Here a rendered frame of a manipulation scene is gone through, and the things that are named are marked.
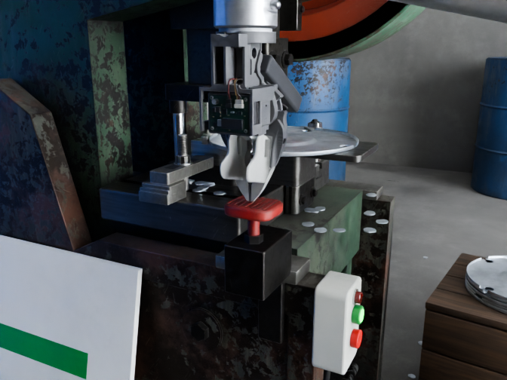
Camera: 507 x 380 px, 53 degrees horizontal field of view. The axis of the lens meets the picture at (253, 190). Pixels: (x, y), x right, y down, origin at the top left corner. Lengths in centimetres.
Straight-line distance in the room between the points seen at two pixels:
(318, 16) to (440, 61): 298
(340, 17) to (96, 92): 61
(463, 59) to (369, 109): 80
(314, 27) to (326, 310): 77
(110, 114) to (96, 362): 46
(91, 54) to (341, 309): 62
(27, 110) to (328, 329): 66
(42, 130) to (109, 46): 20
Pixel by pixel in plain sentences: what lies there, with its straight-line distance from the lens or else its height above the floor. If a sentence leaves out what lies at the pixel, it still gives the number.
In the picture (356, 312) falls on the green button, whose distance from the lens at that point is 78.
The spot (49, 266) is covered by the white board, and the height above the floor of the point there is 56.
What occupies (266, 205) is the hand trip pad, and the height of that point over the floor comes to 76.
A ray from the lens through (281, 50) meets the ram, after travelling 101.
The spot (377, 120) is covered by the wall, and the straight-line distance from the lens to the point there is 437.
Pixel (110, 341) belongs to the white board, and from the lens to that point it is 99.
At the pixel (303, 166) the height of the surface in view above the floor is 74.
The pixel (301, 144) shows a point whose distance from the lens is 96.
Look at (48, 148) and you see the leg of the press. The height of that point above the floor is 78.
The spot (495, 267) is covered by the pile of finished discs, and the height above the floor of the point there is 39.
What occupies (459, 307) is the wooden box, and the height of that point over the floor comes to 35.
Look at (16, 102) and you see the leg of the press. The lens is 105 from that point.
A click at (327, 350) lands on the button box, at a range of 79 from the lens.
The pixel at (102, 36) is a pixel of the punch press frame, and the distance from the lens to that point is 102.
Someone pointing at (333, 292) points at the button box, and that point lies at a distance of 75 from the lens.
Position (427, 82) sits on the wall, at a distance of 427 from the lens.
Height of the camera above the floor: 96
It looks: 16 degrees down
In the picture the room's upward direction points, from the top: straight up
